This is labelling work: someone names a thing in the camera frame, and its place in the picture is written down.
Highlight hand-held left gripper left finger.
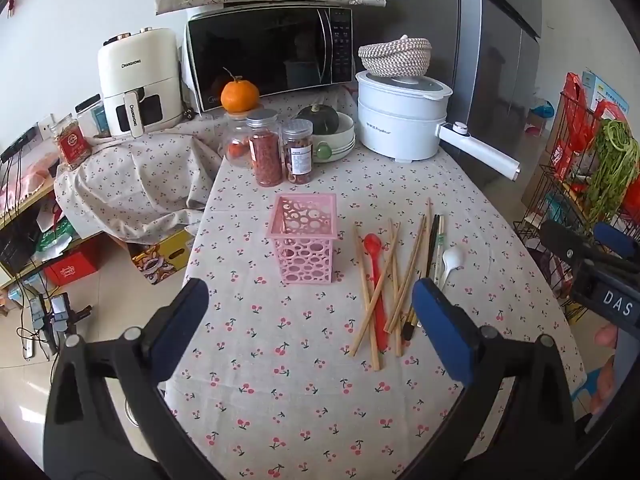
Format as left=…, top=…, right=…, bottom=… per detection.
left=42, top=277, right=226, bottom=480

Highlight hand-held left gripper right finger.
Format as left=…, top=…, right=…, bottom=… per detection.
left=400, top=277, right=587, bottom=480

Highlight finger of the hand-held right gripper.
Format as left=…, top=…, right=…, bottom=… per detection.
left=539, top=219, right=602, bottom=267
left=594, top=221, right=639, bottom=261

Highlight white plastic spoon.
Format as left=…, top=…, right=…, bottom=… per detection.
left=434, top=246, right=466, bottom=293

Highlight white patterned chopstick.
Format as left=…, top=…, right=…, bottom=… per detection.
left=432, top=216, right=447, bottom=288

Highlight red plastic spoon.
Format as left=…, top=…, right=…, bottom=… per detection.
left=363, top=233, right=389, bottom=353

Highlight pink perforated utensil holder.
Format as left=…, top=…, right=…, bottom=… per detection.
left=266, top=193, right=338, bottom=286

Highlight person's right hand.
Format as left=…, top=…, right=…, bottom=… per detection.
left=594, top=324, right=621, bottom=351

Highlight yellow cartoon print box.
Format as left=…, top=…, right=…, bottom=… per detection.
left=131, top=230, right=196, bottom=286

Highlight green long beans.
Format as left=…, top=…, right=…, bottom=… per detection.
left=585, top=119, right=640, bottom=221

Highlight cherry print tablecloth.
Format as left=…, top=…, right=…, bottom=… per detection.
left=164, top=80, right=588, bottom=480

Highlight red plastic bag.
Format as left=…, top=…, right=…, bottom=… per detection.
left=550, top=72, right=631, bottom=181

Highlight black device on floor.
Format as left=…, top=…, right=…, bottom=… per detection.
left=27, top=292, right=93, bottom=356

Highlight red cardboard box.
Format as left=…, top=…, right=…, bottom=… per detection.
left=44, top=249, right=101, bottom=287

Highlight blue and white box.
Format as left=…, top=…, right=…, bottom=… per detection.
left=580, top=71, right=630, bottom=116

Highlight cherry print draped cloth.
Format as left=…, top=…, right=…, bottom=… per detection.
left=54, top=127, right=223, bottom=243

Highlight glass jar with bamboo lid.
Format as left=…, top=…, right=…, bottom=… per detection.
left=220, top=107, right=261, bottom=168

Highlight jar of red berries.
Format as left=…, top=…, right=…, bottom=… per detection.
left=246, top=109, right=283, bottom=187

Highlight grey refrigerator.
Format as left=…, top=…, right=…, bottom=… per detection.
left=345, top=0, right=543, bottom=156

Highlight white electric cooking pot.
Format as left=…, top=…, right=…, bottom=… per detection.
left=355, top=70, right=522, bottom=181

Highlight jar of dried fruit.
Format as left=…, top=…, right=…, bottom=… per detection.
left=281, top=119, right=315, bottom=184

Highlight red label snack jar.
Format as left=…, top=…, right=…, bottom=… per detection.
left=50, top=115, right=93, bottom=170

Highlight clear jar with black lid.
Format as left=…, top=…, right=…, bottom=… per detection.
left=75, top=94, right=112, bottom=140

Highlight orange with stem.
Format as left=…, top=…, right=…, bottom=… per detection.
left=220, top=67, right=261, bottom=113

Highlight white air fryer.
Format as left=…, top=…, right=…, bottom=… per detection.
left=96, top=26, right=183, bottom=138

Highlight black microwave oven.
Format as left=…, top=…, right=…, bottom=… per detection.
left=185, top=6, right=355, bottom=113

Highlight black wire rack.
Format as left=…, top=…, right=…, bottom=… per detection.
left=512, top=77, right=640, bottom=321

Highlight white bowl with green handle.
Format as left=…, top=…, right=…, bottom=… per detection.
left=300, top=110, right=357, bottom=163

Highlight woven rope basket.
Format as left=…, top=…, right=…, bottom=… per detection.
left=358, top=35, right=432, bottom=78

